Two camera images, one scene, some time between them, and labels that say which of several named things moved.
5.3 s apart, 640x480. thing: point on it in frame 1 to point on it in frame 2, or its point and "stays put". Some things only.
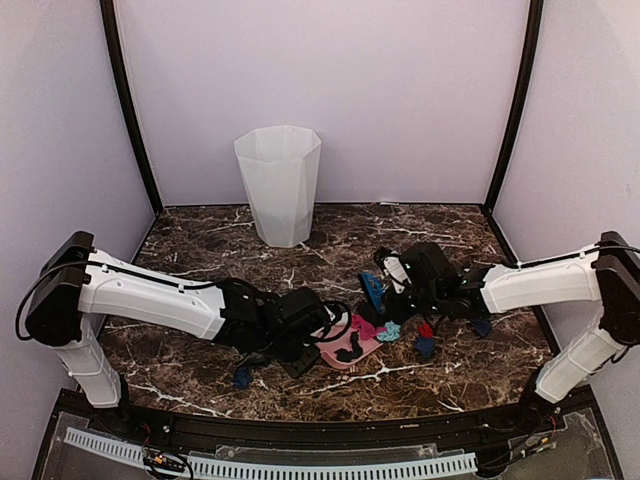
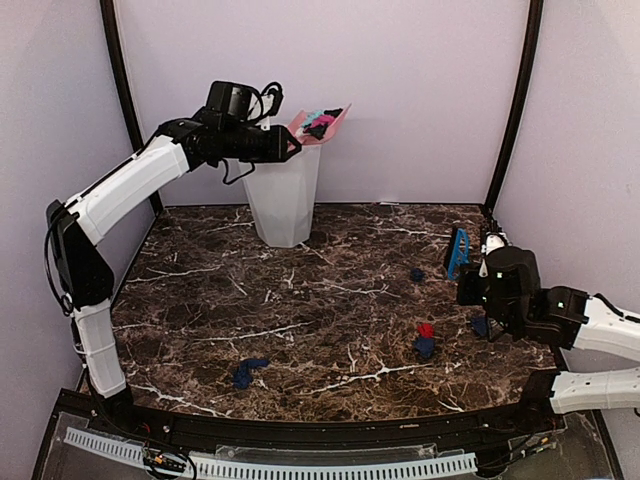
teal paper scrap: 391,333 to 310,117
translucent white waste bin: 280,166 stays put
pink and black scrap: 367,330 to 321,120
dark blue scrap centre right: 425,346 stays put
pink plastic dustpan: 328,348 to 307,138
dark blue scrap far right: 482,326 stays put
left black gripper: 298,368 to 279,147
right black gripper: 398,315 to 466,294
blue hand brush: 375,285 to 459,254
